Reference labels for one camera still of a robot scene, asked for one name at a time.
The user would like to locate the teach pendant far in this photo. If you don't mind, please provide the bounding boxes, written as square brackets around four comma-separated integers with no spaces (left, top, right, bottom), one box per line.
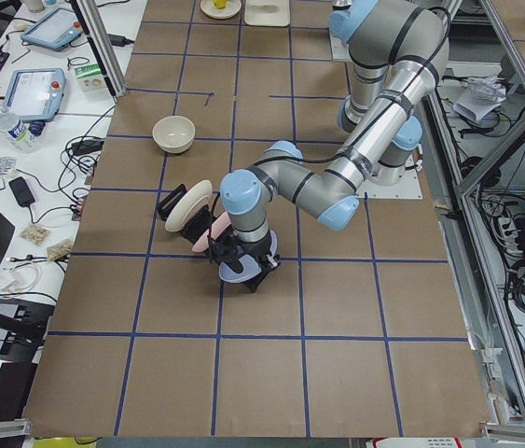
[21,7,82,51]

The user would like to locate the water bottle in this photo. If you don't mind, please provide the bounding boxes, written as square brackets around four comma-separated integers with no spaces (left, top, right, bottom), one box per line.
[0,102,36,154]

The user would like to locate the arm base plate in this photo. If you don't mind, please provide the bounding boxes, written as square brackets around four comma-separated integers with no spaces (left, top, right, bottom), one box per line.
[329,34,352,63]
[357,155,422,201]

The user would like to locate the black power adapter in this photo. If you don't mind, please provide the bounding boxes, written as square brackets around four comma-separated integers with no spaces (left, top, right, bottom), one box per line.
[8,176,35,207]

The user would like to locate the crumpled papers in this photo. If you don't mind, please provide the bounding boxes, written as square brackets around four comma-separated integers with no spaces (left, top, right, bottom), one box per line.
[452,76,506,123]

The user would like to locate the aluminium frame post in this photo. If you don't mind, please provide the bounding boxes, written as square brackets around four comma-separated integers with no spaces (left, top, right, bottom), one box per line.
[70,0,127,98]

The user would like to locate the green white box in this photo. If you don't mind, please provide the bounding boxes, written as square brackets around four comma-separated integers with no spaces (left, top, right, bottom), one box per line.
[74,63,106,92]

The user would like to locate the white plate in rack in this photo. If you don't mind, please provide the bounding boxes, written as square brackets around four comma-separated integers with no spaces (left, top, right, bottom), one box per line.
[165,179,213,232]

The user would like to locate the pink plate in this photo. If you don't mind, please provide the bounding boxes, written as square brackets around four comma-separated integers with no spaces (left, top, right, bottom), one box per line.
[192,212,230,253]

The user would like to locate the blue plate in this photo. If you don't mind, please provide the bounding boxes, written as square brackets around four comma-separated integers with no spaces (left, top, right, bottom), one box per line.
[218,231,281,292]

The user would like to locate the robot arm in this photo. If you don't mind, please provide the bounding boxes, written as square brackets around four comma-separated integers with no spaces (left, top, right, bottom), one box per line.
[209,1,451,283]

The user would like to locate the white rectangular tray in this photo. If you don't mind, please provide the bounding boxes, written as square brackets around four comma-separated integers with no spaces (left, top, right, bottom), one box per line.
[244,0,291,27]

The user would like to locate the black plate rack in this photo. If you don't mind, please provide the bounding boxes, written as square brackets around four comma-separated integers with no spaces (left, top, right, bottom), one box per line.
[156,184,272,294]

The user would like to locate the teach pendant near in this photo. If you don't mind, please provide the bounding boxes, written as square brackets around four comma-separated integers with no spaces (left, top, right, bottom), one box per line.
[4,68,66,122]

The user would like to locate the white round plate with fruit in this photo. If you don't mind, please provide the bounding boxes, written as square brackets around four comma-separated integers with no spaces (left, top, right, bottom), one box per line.
[200,0,242,20]

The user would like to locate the white bowl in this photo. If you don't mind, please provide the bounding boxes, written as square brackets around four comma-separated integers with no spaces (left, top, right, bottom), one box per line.
[152,116,196,154]

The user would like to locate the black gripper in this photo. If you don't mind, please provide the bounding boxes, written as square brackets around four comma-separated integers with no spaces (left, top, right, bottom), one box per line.
[207,231,281,275]

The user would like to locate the teach pendant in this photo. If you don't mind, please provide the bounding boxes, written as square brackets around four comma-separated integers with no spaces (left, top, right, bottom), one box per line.
[4,68,66,122]
[21,7,82,51]

